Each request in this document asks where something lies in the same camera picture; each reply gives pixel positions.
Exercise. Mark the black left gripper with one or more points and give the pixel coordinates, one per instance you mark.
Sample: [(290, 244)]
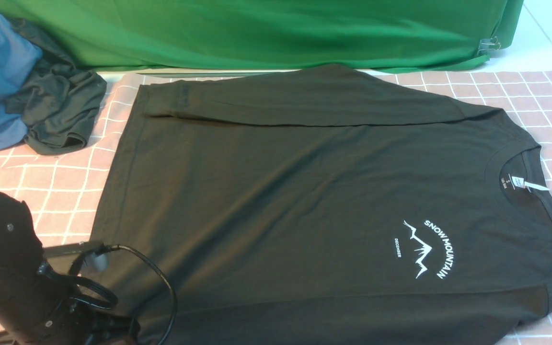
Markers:
[(88, 324)]

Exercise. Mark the metal binder clip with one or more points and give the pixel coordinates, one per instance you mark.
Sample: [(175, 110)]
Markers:
[(485, 46)]

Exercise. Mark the dark gray long-sleeved shirt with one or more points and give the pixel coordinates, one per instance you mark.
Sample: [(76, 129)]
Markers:
[(325, 206)]

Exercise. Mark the pink checkered tablecloth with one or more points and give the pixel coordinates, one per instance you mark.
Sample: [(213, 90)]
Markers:
[(63, 191)]

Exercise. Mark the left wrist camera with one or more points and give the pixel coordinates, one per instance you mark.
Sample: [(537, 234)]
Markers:
[(85, 257)]

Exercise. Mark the green backdrop cloth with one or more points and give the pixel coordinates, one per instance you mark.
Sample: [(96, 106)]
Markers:
[(394, 36)]

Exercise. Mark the dark green crumpled garment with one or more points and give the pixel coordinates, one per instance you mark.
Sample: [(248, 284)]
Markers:
[(58, 101)]

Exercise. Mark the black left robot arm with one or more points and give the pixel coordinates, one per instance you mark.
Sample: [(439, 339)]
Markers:
[(44, 300)]

